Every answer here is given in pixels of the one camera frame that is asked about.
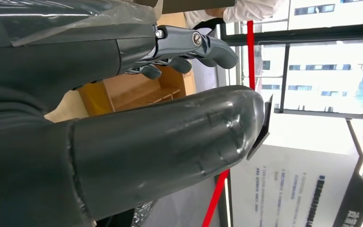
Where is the person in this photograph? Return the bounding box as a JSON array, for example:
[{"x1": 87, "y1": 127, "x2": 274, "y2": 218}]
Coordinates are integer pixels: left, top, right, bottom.
[{"x1": 184, "y1": 0, "x2": 284, "y2": 29}]

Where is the wooden organizer tray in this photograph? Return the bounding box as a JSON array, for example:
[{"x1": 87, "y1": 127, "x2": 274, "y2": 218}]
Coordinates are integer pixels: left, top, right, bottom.
[{"x1": 76, "y1": 64, "x2": 198, "y2": 117}]

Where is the black office chair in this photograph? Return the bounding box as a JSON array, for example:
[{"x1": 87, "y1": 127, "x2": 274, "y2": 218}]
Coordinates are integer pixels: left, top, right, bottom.
[{"x1": 194, "y1": 17, "x2": 227, "y2": 32}]

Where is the red floor tape strip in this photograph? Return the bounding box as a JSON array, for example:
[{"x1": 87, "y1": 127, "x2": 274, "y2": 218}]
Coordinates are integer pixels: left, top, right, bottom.
[{"x1": 201, "y1": 20, "x2": 256, "y2": 227}]

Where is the white sign board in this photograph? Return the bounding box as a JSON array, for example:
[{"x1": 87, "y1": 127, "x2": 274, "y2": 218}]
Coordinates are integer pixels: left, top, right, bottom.
[{"x1": 230, "y1": 144, "x2": 359, "y2": 227}]

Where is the dark window frame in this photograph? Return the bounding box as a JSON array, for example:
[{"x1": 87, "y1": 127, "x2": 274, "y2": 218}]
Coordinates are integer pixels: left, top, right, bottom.
[{"x1": 220, "y1": 22, "x2": 363, "y2": 121}]

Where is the black lit wall panel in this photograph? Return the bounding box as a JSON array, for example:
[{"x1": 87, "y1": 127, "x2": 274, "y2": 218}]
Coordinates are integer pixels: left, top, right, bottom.
[{"x1": 331, "y1": 119, "x2": 363, "y2": 227}]

